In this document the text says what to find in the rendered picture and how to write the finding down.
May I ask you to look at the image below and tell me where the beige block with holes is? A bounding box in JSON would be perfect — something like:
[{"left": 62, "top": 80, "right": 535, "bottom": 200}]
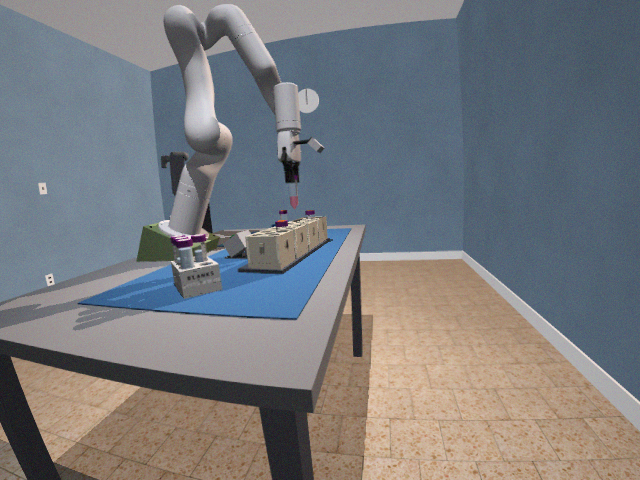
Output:
[
  {"left": 294, "top": 217, "right": 328, "bottom": 244},
  {"left": 288, "top": 220, "right": 319, "bottom": 250},
  {"left": 245, "top": 230, "right": 295, "bottom": 270},
  {"left": 265, "top": 225, "right": 309, "bottom": 259}
]

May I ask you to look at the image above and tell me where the blue bench mat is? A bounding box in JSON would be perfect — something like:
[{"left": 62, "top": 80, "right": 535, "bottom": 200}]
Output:
[{"left": 78, "top": 228, "right": 351, "bottom": 320}]

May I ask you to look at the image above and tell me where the beige sloped box with green button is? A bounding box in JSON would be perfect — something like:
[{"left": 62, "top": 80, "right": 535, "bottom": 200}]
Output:
[{"left": 223, "top": 230, "right": 251, "bottom": 259}]

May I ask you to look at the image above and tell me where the white tube rack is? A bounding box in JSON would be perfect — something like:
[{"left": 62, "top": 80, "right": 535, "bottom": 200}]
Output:
[{"left": 171, "top": 257, "right": 222, "bottom": 299}]

